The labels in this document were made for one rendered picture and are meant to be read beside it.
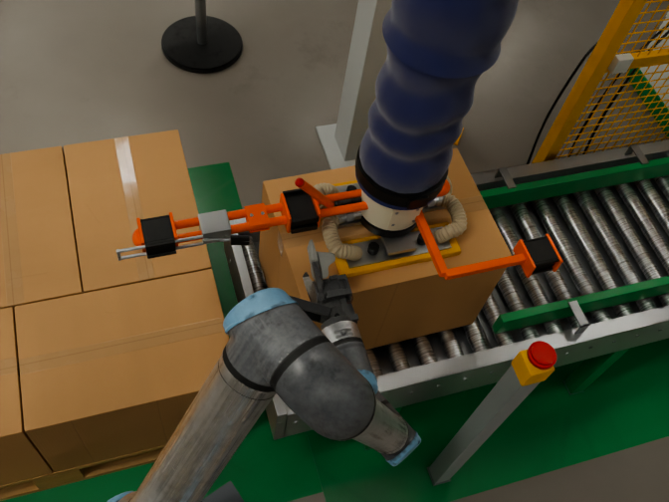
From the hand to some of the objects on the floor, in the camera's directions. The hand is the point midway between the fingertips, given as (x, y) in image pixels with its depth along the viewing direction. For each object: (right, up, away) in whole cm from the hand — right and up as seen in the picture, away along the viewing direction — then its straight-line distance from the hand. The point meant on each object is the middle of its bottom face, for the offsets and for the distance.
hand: (305, 256), depth 171 cm
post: (+44, -79, +86) cm, 124 cm away
